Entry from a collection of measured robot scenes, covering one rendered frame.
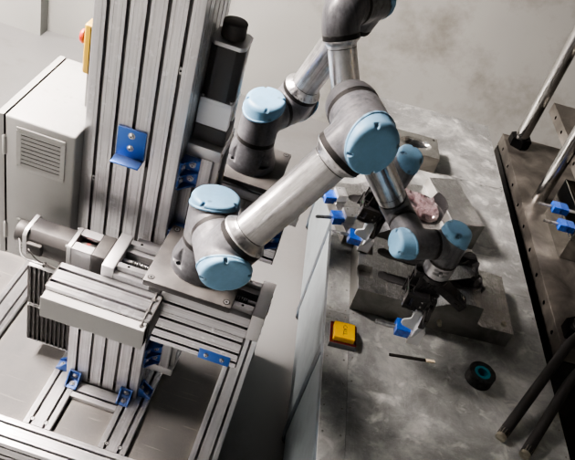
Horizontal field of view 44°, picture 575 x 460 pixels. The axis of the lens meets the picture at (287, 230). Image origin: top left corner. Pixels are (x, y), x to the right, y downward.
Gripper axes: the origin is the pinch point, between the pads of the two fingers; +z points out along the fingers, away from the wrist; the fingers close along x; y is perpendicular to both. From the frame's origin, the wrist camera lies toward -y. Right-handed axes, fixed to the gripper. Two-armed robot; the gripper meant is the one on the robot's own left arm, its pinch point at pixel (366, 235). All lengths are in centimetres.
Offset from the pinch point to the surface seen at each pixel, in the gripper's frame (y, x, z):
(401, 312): -14.7, 19.7, 6.9
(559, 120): -83, -94, -6
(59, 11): 156, -237, 125
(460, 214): -36.3, -27.6, 2.8
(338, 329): 4.8, 31.8, 7.5
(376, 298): -5.7, 19.1, 4.9
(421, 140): -29, -77, 14
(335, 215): 6.9, -15.1, 10.1
